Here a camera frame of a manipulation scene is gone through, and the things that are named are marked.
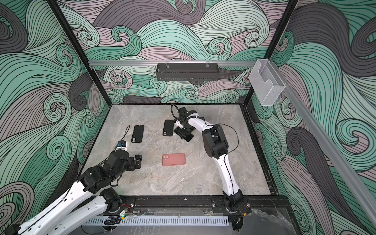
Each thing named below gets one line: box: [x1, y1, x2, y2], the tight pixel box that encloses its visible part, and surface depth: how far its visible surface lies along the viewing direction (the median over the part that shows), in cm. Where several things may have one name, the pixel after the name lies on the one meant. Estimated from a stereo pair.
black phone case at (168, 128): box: [162, 119, 175, 137], surface depth 106 cm
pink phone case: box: [162, 152, 187, 166], surface depth 92 cm
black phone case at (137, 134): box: [131, 124, 145, 143], surface depth 107 cm
